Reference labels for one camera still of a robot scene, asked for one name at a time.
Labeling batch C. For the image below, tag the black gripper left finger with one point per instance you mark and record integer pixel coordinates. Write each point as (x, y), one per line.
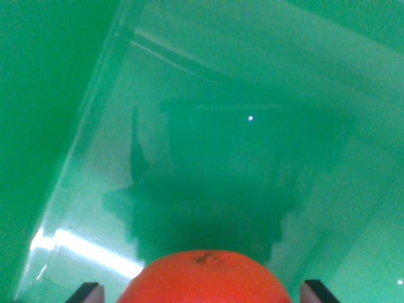
(88, 293)

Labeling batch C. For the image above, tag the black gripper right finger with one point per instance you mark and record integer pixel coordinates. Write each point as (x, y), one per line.
(315, 292)

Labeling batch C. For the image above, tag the orange tangerine fruit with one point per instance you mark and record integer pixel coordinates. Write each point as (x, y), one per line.
(203, 279)

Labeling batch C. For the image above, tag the green plastic bin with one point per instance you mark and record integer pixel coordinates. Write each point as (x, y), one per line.
(202, 126)

